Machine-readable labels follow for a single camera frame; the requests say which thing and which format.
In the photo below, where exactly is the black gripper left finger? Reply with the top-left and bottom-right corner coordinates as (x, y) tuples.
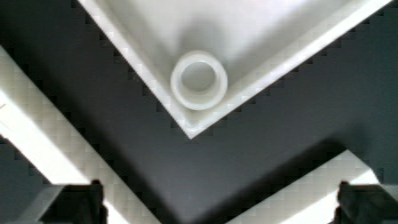
(38, 180), (108, 224)

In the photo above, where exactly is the white square tabletop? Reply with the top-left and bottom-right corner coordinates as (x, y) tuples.
(78, 0), (392, 137)

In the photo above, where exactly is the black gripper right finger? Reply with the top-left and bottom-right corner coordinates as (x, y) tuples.
(330, 181), (398, 224)

